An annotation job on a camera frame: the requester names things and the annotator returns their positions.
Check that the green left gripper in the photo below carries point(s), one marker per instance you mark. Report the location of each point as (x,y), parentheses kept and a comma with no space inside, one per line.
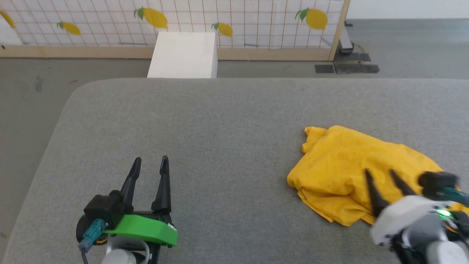
(146,229)

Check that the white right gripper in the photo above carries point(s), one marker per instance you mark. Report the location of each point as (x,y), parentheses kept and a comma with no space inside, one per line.
(403,216)

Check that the yellow t-shirt garment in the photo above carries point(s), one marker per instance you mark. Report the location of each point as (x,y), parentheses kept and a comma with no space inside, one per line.
(351,172)

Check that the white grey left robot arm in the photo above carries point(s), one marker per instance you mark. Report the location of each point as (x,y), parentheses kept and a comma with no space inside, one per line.
(121,255)

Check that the grey fabric sofa surface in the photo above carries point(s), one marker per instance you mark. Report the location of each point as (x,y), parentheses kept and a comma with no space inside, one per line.
(227,146)

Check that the long black floor mat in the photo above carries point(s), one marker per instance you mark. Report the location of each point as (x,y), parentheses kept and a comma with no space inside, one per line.
(357,68)

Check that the white rectangular box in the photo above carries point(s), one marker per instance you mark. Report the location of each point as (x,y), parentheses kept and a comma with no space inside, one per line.
(185,55)

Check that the small black floor mat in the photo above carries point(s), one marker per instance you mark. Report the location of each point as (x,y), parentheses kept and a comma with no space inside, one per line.
(324,69)

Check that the dark floor mat under stand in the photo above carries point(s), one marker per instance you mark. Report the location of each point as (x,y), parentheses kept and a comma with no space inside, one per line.
(353,57)

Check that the grey metal stand foot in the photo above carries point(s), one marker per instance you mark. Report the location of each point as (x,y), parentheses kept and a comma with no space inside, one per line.
(346,42)

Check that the lemon-print grid partition panel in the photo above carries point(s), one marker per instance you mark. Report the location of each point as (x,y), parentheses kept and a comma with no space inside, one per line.
(256,33)

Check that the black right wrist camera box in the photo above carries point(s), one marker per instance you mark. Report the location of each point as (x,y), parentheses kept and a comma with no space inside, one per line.
(438,183)

